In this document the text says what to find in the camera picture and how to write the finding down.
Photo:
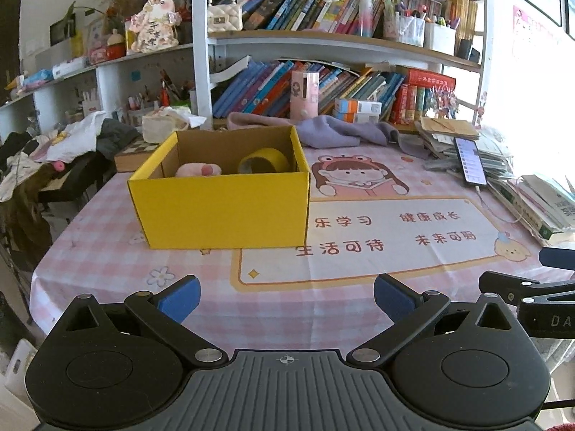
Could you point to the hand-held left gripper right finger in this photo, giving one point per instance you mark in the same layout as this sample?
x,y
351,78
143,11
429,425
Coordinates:
x,y
395,298

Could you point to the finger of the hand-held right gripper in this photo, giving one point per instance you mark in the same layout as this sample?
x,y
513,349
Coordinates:
x,y
507,285
557,258

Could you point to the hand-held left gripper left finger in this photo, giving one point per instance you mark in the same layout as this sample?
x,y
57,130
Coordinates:
x,y
179,298

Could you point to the yellow cardboard box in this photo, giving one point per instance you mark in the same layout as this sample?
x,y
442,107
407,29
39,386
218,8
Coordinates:
x,y
215,215

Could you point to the pink plush paw toy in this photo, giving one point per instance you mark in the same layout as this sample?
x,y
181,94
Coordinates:
x,y
193,171

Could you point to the yellow tape roll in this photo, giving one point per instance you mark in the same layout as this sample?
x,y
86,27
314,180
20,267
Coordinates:
x,y
269,155

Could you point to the stack of books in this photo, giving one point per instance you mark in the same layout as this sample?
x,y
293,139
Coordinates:
x,y
539,211

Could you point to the pink checked printed tablecloth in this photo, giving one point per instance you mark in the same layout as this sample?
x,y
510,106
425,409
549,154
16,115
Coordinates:
x,y
359,215

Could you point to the black smartphone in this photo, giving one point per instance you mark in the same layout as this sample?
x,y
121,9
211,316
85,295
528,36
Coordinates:
x,y
469,161

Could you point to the wooden chequered box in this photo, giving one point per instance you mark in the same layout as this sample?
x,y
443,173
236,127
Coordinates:
x,y
132,157

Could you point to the brown envelope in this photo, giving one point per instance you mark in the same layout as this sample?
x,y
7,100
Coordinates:
x,y
449,128

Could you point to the white tissue pack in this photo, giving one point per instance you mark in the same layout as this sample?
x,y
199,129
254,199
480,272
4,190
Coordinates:
x,y
166,128

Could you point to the dark grey garment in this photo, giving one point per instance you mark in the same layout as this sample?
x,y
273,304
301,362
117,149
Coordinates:
x,y
117,137

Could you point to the dark brown cloth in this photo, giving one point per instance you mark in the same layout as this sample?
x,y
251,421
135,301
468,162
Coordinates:
x,y
27,215

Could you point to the purple cloth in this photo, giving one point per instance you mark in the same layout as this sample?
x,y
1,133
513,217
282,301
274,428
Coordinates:
x,y
332,132

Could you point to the orange blue white carton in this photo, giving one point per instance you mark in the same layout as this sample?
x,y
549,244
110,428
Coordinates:
x,y
357,118
359,107

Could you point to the colourful ornament cluster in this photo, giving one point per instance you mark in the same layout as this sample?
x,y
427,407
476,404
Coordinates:
x,y
440,103

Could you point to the white crumpled cloth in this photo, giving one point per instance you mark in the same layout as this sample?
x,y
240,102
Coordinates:
x,y
72,137

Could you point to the bunch of pens and brushes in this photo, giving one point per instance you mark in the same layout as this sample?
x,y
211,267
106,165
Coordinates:
x,y
166,92

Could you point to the pink rectangular box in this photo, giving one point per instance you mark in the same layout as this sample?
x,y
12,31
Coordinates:
x,y
304,98

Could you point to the row of leaning colourful books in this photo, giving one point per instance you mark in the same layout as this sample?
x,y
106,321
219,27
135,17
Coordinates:
x,y
251,90

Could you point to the red thick book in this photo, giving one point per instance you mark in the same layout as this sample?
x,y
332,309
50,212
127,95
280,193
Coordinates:
x,y
429,77

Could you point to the white low shelf unit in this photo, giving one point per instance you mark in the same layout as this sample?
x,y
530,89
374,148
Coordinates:
x,y
105,85

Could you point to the black small device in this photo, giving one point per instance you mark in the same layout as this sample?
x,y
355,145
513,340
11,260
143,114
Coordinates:
x,y
468,50

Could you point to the white pen box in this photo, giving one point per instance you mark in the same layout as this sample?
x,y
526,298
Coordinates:
x,y
439,40

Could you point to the white flat box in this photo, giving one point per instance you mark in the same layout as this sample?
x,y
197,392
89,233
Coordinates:
x,y
69,68

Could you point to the row of yellow books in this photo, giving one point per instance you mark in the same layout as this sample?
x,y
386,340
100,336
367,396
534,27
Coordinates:
x,y
460,18

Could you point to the red white small figure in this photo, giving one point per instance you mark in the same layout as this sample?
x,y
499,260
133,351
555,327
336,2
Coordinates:
x,y
115,47

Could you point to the blue tissue pack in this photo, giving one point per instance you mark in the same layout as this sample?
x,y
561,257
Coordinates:
x,y
36,80

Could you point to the clear pen holder with pens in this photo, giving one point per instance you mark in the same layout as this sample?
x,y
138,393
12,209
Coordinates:
x,y
404,29

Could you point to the pink cat doll figure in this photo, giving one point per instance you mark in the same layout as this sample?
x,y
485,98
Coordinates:
x,y
150,27

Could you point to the pastel rainbow cylinder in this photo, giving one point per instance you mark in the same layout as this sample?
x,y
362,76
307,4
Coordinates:
x,y
365,15

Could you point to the white quilted handbag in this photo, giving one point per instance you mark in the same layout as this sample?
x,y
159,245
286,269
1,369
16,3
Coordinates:
x,y
224,15

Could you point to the row of upright colourful books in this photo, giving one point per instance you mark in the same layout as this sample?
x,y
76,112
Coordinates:
x,y
305,4

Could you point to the pink alphabet wall poster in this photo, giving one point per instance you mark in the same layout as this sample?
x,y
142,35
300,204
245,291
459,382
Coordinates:
x,y
534,31

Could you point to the white bookshelf frame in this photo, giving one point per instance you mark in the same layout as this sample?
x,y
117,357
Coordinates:
x,y
200,54

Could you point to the small black picture frame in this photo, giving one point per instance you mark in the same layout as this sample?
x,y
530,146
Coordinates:
x,y
63,29

